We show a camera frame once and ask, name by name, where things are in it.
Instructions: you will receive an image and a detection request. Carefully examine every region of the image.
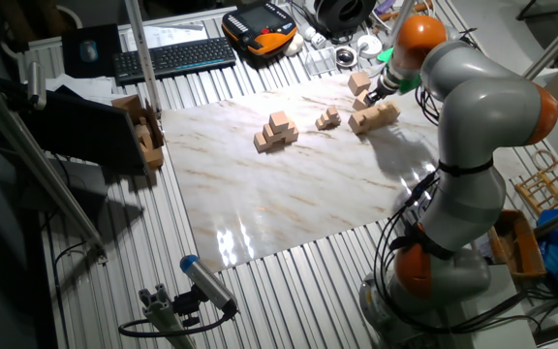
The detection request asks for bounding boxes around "black camera cable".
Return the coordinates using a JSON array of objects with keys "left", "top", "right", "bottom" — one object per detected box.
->
[{"left": 117, "top": 302, "right": 237, "bottom": 339}]

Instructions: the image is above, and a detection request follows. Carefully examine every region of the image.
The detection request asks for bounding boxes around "marble pattern table mat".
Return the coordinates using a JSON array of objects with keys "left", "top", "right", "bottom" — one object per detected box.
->
[{"left": 160, "top": 67, "right": 527, "bottom": 273}]

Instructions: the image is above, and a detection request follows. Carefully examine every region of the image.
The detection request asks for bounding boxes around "aluminium frame post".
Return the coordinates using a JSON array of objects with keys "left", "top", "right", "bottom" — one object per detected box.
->
[
  {"left": 384, "top": 0, "right": 416, "bottom": 48},
  {"left": 124, "top": 0, "right": 163, "bottom": 115}
]

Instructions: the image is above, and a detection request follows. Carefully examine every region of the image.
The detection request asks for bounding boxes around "black mouse pad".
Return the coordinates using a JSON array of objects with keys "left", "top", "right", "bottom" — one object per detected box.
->
[{"left": 60, "top": 23, "right": 123, "bottom": 79}]

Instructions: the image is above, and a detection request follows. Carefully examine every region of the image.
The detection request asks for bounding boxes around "black filament spool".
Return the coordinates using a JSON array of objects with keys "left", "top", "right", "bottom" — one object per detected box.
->
[{"left": 313, "top": 0, "right": 378, "bottom": 35}]

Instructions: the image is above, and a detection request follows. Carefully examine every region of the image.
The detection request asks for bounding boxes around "white egg shaped object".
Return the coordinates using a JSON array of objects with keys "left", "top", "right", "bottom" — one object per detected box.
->
[{"left": 283, "top": 33, "right": 305, "bottom": 57}]

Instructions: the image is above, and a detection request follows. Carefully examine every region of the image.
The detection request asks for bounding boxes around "black orange teach pendant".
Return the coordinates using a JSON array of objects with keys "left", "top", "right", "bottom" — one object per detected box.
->
[{"left": 221, "top": 1, "right": 298, "bottom": 57}]

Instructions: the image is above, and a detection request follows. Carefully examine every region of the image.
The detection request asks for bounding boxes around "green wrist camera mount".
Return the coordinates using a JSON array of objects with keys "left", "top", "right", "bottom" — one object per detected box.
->
[{"left": 377, "top": 47, "right": 423, "bottom": 96}]

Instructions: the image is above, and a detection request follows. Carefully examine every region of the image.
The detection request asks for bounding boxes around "silver camera with blue tip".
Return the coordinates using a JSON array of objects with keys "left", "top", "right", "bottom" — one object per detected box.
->
[{"left": 179, "top": 254, "right": 239, "bottom": 316}]

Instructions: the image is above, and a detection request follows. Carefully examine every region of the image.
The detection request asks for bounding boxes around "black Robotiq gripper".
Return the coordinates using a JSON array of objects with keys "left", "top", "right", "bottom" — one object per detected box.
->
[{"left": 364, "top": 79, "right": 394, "bottom": 106}]

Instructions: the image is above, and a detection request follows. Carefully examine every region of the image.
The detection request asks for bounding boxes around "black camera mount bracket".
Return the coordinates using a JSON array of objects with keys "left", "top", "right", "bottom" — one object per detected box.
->
[{"left": 171, "top": 285, "right": 203, "bottom": 329}]

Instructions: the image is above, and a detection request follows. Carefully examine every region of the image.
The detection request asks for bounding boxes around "short aluminium profile piece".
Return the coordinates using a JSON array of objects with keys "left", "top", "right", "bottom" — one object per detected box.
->
[{"left": 138, "top": 283, "right": 197, "bottom": 349}]

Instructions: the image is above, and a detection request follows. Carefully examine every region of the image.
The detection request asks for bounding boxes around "white paper sheet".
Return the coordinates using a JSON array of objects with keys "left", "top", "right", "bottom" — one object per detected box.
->
[
  {"left": 46, "top": 73, "right": 128, "bottom": 106},
  {"left": 118, "top": 22, "right": 207, "bottom": 52}
]

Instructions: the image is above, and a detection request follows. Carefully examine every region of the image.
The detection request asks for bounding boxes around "clear gridded plastic box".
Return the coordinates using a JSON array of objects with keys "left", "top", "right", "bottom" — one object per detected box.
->
[{"left": 304, "top": 47, "right": 338, "bottom": 78}]

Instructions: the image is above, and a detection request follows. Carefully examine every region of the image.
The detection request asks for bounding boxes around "brown cardboard box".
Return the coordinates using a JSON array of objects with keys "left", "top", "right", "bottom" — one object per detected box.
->
[{"left": 111, "top": 94, "right": 166, "bottom": 172}]

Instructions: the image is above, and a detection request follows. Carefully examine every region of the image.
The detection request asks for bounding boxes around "round white power socket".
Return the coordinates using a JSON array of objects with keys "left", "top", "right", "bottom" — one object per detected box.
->
[{"left": 356, "top": 33, "right": 384, "bottom": 60}]

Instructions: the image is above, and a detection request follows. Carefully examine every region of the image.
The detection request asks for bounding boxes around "white power adapter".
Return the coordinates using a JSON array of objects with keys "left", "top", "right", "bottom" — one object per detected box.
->
[{"left": 297, "top": 23, "right": 327, "bottom": 49}]

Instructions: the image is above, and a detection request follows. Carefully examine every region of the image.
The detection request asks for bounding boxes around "black flat panel screen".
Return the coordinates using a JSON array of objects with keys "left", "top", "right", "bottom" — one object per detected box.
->
[{"left": 16, "top": 89, "right": 149, "bottom": 174}]

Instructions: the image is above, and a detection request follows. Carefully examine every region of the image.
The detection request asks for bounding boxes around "metal bowl with white rim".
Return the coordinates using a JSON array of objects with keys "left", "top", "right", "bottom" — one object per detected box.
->
[{"left": 334, "top": 46, "right": 358, "bottom": 69}]

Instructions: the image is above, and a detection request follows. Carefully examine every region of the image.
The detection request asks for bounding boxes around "wooden lattice rack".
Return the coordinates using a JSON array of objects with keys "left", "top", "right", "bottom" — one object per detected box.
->
[{"left": 514, "top": 149, "right": 558, "bottom": 217}]

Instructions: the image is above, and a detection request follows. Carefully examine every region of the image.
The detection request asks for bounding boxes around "dark computer mouse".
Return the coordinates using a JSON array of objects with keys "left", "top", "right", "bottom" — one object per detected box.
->
[{"left": 78, "top": 39, "right": 100, "bottom": 63}]

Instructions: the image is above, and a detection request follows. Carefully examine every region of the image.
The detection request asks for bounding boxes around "brown wooden tray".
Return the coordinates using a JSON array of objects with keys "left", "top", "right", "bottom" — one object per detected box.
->
[{"left": 487, "top": 208, "right": 547, "bottom": 282}]

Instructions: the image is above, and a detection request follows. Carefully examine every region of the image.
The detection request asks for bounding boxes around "black computer keyboard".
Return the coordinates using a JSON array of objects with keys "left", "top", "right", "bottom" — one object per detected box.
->
[{"left": 112, "top": 36, "right": 237, "bottom": 87}]

